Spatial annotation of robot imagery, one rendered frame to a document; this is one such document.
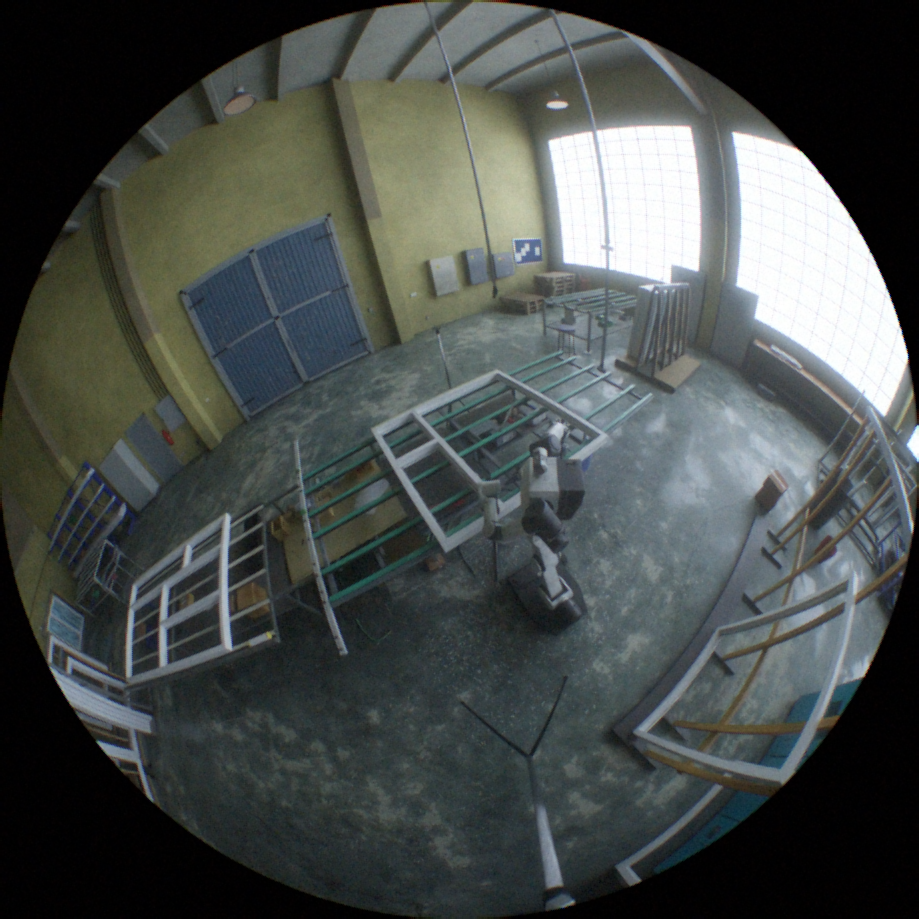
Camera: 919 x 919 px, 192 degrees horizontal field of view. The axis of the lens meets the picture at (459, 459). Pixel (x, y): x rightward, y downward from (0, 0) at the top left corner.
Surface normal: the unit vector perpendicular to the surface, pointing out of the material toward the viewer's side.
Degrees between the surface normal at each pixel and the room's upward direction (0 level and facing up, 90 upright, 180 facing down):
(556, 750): 0
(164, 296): 90
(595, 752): 0
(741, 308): 90
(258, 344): 90
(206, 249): 90
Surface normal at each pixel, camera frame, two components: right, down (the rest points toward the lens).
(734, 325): -0.84, 0.47
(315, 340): 0.51, 0.55
